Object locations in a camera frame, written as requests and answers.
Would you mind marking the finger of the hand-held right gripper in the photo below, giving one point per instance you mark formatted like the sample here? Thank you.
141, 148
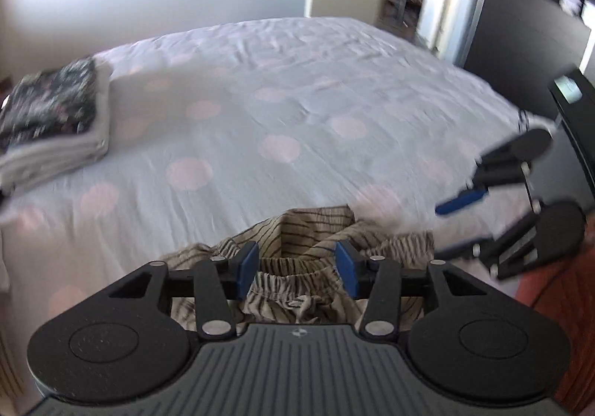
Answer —
460, 203
506, 248

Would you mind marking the beige striped pants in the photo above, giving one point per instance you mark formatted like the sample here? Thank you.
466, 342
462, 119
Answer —
297, 230

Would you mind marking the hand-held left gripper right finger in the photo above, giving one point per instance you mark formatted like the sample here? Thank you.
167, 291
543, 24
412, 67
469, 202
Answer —
346, 268

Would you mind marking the dark floral folded garment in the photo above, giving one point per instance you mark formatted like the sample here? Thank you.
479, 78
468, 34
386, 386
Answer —
46, 104

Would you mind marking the black furniture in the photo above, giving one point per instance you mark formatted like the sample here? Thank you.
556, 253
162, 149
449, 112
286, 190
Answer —
578, 118

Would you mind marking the white folded cloth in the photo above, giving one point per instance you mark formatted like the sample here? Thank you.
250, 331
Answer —
69, 155

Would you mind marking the polka-dot bed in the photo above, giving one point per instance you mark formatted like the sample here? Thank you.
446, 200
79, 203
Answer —
279, 95

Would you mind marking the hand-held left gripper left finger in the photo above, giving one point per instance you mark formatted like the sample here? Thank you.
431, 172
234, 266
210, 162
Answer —
247, 269

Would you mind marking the dark wardrobe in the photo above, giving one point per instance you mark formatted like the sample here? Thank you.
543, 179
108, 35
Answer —
520, 25

